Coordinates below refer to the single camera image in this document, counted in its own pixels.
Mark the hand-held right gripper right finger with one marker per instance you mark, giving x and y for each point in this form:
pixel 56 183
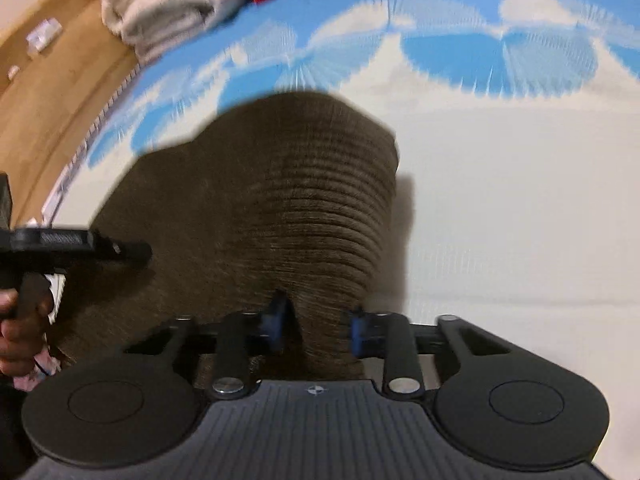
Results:
pixel 356 336

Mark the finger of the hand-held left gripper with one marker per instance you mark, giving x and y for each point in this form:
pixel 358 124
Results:
pixel 125 252

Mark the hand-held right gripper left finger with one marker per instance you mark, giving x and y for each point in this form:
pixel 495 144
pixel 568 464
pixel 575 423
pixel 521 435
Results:
pixel 274 326

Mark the person's left hand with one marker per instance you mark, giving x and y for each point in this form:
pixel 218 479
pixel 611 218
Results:
pixel 20 340

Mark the grey mattress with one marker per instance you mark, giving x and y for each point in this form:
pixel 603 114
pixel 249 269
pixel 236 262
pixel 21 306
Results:
pixel 95 130

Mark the small white object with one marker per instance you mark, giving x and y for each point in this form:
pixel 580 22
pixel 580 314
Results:
pixel 13 73

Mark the blue white printed bed sheet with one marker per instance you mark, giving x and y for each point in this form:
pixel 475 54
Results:
pixel 500 200

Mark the small white box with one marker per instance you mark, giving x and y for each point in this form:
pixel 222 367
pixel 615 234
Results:
pixel 44 35

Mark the white quilted folded blanket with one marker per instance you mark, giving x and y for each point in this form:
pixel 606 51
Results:
pixel 165 17

